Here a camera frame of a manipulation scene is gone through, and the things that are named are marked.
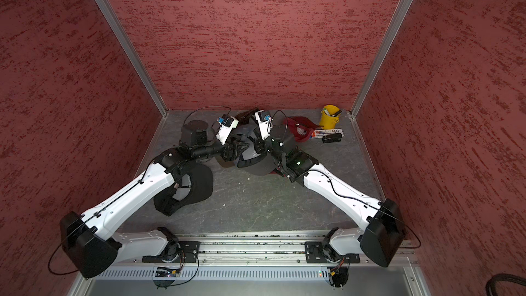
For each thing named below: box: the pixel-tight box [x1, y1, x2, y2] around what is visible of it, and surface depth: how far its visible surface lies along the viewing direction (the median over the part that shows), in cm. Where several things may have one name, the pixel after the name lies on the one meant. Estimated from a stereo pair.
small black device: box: [321, 132, 343, 144], surface depth 109 cm
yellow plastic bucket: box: [319, 104, 342, 130], surface depth 112 cm
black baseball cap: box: [153, 163, 214, 217], surface depth 89 cm
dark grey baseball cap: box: [232, 124, 277, 176], surface depth 86 cm
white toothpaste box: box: [310, 128, 344, 139], surface depth 112 cm
